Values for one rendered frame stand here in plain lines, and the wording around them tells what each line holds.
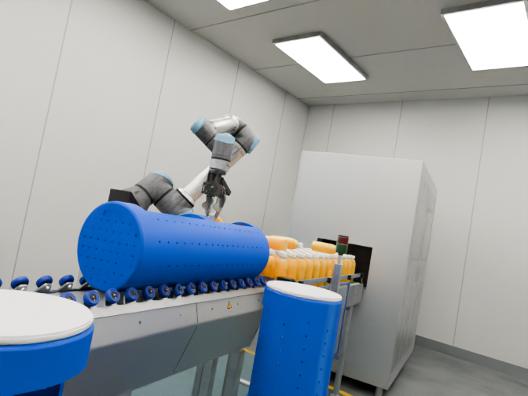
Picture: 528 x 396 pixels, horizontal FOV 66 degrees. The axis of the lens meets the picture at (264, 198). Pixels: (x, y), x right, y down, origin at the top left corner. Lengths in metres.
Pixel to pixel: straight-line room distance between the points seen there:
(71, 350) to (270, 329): 0.86
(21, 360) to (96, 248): 0.77
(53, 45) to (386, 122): 4.51
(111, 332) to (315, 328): 0.64
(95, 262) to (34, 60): 3.16
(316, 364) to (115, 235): 0.77
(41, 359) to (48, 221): 3.74
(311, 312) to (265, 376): 0.27
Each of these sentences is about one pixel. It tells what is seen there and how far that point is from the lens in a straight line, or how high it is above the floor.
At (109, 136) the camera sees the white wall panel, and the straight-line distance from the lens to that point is 4.63.
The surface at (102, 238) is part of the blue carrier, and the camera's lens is 1.39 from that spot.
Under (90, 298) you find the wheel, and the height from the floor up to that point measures 0.96.
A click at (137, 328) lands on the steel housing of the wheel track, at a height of 0.87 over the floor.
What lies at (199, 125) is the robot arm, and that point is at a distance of 1.99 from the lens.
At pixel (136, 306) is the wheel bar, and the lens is 1.36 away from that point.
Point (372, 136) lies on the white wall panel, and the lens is 6.58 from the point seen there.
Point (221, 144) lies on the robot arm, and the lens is 1.85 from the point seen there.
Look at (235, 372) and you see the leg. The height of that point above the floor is 0.53.
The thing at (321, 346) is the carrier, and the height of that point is 0.88.
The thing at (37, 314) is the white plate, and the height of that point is 1.04.
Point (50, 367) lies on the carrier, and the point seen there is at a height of 0.99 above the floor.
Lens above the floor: 1.25
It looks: 4 degrees up
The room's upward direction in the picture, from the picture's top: 10 degrees clockwise
